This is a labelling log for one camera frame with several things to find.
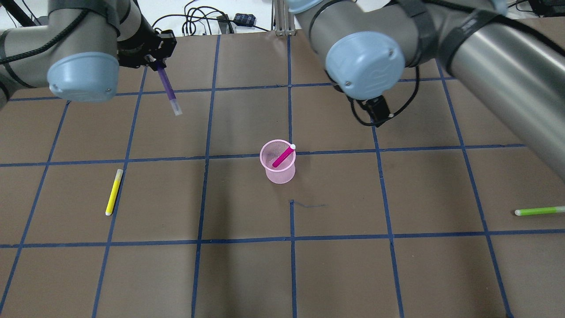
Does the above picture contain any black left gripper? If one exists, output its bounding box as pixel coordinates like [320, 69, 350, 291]
[118, 30, 177, 69]

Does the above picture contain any purple pen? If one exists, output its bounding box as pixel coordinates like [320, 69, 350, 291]
[157, 61, 182, 116]

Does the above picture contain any pink pen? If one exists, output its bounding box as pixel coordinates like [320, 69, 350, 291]
[272, 144, 295, 168]

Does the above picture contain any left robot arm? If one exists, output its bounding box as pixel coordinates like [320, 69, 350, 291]
[0, 0, 177, 106]

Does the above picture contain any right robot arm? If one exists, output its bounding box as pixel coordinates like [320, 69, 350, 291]
[285, 0, 565, 178]

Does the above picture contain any pink mesh cup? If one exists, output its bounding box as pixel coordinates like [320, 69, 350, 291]
[260, 139, 296, 184]

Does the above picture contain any black power adapter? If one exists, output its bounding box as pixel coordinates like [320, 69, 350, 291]
[232, 13, 256, 27]

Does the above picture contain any yellow pen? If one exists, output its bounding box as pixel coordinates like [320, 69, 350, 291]
[105, 169, 124, 216]

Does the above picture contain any green pen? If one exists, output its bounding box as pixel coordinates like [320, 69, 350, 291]
[514, 206, 565, 216]

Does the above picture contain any black cables bundle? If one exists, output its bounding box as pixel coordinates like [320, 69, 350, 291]
[150, 0, 271, 38]

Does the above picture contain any aluminium frame post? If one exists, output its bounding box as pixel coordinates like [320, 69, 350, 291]
[271, 0, 296, 37]

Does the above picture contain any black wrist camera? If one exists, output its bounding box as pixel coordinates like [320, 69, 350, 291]
[360, 96, 391, 127]

